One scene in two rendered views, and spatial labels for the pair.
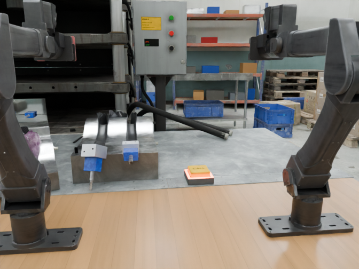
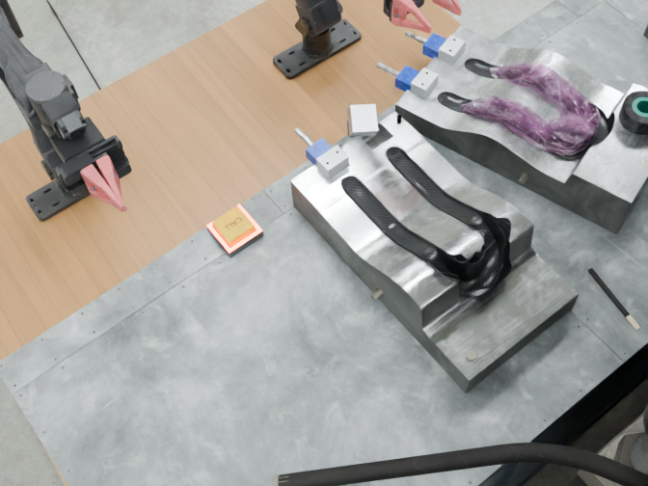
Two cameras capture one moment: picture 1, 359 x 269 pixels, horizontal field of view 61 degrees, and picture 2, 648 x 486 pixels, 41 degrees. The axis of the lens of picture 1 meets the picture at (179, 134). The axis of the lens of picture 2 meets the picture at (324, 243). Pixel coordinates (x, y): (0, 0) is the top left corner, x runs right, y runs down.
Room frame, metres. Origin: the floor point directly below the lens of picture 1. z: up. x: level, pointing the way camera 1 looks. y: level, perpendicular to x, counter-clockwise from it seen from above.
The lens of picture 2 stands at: (1.76, -0.29, 2.23)
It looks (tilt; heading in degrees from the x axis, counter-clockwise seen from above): 59 degrees down; 155
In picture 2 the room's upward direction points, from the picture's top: 5 degrees counter-clockwise
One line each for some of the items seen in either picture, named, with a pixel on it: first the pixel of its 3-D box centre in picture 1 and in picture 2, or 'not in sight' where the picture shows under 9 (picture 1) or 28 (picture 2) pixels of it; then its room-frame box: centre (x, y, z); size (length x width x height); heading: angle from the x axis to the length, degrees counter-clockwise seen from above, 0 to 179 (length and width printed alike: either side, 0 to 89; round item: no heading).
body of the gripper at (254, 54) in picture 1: (270, 47); (85, 155); (0.89, -0.26, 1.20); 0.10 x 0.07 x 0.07; 96
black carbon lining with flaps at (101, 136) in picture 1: (115, 127); (429, 213); (1.10, 0.24, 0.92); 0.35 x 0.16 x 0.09; 8
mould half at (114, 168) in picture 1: (119, 139); (429, 236); (1.12, 0.23, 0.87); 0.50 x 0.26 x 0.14; 8
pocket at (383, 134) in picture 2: not in sight; (375, 141); (0.89, 0.26, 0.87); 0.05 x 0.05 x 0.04; 8
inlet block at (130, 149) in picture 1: (131, 155); (317, 150); (0.86, 0.14, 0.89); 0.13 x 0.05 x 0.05; 9
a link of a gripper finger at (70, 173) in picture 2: not in sight; (100, 191); (0.97, -0.26, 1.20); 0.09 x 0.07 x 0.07; 6
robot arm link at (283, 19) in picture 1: (285, 29); (50, 96); (0.80, -0.26, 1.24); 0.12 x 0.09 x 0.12; 6
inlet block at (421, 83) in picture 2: not in sight; (404, 77); (0.77, 0.40, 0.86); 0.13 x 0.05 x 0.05; 25
